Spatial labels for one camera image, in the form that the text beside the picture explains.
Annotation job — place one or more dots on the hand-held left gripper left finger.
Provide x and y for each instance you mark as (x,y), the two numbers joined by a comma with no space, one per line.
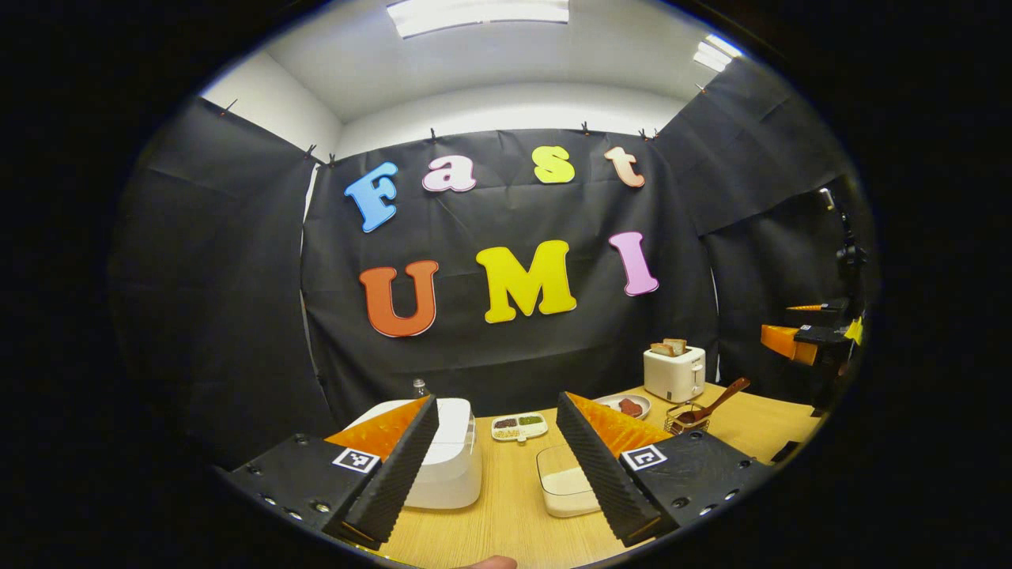
(391,482)

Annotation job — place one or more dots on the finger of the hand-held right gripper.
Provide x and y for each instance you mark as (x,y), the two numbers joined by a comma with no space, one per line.
(783,340)
(822,306)

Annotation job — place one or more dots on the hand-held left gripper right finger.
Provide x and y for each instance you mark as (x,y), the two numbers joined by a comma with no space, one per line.
(601,474)

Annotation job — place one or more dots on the clear box of rice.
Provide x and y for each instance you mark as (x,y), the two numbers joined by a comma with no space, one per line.
(565,486)

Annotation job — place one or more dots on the white rice cooker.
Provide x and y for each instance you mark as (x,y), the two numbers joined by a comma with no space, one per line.
(451,466)

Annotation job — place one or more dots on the brown wooden spoon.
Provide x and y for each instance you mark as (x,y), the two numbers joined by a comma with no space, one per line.
(711,405)

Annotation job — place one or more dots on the brown meat piece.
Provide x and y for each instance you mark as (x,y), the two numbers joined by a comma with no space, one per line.
(630,407)

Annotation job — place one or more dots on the white round plate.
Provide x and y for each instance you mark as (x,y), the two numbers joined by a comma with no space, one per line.
(644,405)

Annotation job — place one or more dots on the white divided condiment dish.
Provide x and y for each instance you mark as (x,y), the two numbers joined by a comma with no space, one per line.
(518,427)

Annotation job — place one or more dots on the clear plastic bottle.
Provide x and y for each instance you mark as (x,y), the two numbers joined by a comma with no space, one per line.
(420,388)

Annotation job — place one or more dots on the toast slice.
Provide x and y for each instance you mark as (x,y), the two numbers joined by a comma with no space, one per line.
(677,345)
(661,349)

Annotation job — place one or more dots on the white toaster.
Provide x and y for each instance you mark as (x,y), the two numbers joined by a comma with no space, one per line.
(672,375)

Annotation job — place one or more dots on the small ceiling light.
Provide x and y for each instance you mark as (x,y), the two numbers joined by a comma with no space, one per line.
(718,54)

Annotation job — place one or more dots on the long ceiling light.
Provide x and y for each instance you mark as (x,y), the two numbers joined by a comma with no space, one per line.
(474,16)

